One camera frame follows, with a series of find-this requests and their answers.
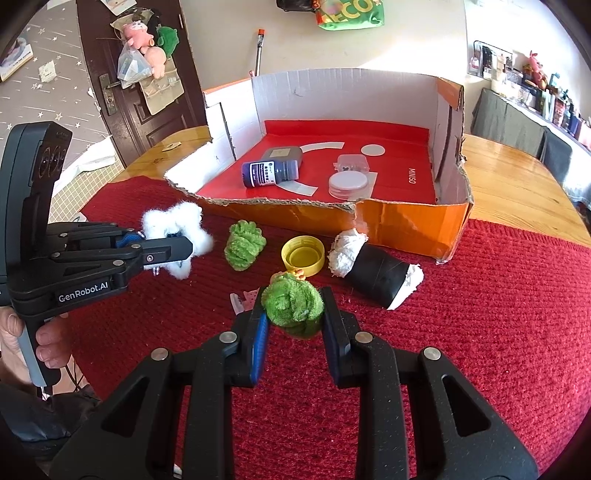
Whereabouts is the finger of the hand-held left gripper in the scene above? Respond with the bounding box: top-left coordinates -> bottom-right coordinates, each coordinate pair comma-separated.
50,236 -> 195,283
46,220 -> 147,252

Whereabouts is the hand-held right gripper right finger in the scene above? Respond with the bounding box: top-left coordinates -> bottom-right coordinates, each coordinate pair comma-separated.
318,286 -> 541,480

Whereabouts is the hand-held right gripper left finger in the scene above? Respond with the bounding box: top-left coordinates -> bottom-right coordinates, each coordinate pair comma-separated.
48,309 -> 271,480

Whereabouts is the white fluffy star toy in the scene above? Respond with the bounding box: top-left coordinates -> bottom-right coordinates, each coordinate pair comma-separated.
140,202 -> 215,280

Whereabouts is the pink doll figurine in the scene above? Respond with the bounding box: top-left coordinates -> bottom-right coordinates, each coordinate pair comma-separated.
229,269 -> 308,318

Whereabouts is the large green fluffy ball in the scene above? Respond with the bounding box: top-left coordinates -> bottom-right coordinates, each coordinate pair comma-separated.
261,276 -> 325,340

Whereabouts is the black and white roll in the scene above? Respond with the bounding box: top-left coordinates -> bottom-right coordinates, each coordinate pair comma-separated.
326,229 -> 424,311

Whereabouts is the small green fluffy ball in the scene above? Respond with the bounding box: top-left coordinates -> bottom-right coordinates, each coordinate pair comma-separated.
224,220 -> 267,271

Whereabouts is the yellow plastic cap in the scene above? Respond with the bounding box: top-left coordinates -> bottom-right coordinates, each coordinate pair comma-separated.
281,235 -> 326,278

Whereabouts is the dark blue ink bottle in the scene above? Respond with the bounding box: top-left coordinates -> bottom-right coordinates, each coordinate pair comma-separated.
241,159 -> 300,188

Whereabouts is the orange cardboard box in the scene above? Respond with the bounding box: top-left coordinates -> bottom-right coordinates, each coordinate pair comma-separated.
164,68 -> 475,265

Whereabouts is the grey-brown plastic case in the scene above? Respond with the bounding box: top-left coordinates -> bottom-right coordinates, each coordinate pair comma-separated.
263,145 -> 304,168

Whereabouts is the round clear jar white lid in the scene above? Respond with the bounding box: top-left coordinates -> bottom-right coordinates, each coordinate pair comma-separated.
328,171 -> 371,200

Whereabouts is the small clear plastic box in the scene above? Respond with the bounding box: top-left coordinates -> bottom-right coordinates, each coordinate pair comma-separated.
335,154 -> 370,174

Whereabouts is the person's left forearm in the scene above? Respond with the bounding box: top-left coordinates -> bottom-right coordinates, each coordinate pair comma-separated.
0,369 -> 100,467

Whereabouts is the person's left hand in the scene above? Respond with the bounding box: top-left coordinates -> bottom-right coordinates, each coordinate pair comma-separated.
0,307 -> 72,384

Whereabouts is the red knitted mat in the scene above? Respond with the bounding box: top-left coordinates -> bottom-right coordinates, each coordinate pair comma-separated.
69,178 -> 591,480

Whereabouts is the beige fabric door organizer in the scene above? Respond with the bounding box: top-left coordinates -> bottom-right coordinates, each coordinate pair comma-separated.
139,60 -> 185,116

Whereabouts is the clear plastic bag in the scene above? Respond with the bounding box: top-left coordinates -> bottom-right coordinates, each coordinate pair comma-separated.
115,44 -> 155,89

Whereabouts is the pale pink plush toy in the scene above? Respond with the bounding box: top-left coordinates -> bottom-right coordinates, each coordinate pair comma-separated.
144,45 -> 168,78

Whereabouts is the green plush toy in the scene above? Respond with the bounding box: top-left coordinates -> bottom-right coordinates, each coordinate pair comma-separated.
156,25 -> 180,58

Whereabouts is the pink pig plush toy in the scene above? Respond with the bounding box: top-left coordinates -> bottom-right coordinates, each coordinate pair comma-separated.
121,19 -> 157,49

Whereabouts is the metal rod orange tip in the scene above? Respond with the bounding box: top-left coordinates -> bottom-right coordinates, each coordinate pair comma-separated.
252,30 -> 266,78

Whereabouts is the cluttered side table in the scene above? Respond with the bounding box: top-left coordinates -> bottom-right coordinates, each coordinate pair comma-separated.
471,88 -> 591,208

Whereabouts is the green shopping bag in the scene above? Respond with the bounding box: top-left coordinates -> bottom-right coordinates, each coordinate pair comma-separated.
315,0 -> 385,31

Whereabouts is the red plush toy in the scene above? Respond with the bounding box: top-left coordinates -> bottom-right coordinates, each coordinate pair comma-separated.
526,51 -> 550,88

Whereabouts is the brass door handle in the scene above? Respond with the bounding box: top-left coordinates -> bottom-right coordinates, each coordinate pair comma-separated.
99,74 -> 123,116

